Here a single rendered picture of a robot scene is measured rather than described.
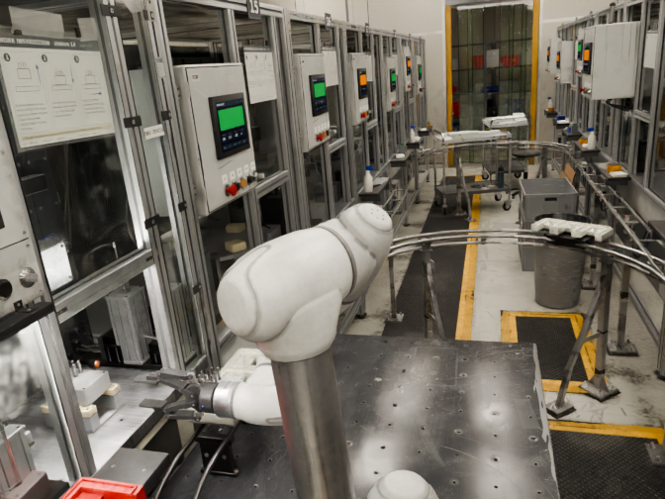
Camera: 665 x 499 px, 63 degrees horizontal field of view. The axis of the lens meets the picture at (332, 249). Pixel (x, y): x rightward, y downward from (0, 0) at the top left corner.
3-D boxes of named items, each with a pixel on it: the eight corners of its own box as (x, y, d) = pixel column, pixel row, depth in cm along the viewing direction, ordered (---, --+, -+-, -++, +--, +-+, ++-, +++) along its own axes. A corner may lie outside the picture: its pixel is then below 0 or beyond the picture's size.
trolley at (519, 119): (532, 189, 726) (535, 115, 696) (488, 192, 735) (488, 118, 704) (521, 176, 805) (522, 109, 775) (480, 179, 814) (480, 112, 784)
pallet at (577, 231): (530, 241, 294) (530, 223, 291) (543, 234, 303) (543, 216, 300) (600, 252, 268) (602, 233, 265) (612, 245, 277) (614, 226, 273)
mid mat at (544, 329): (613, 396, 288) (613, 394, 287) (503, 388, 303) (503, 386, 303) (583, 314, 379) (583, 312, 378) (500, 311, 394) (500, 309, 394)
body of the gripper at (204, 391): (228, 404, 141) (196, 401, 144) (224, 375, 138) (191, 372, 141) (215, 422, 134) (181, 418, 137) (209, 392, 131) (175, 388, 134)
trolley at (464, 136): (442, 217, 638) (440, 133, 608) (431, 206, 692) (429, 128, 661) (517, 210, 640) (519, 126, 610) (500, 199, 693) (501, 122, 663)
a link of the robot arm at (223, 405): (245, 374, 137) (224, 372, 139) (229, 394, 129) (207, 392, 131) (249, 405, 140) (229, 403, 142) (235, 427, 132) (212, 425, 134)
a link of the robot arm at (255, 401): (238, 432, 134) (256, 388, 144) (298, 439, 129) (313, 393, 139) (226, 404, 127) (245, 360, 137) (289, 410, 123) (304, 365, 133)
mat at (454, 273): (467, 381, 312) (467, 379, 312) (366, 374, 328) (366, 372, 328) (482, 174, 843) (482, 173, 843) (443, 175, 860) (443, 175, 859)
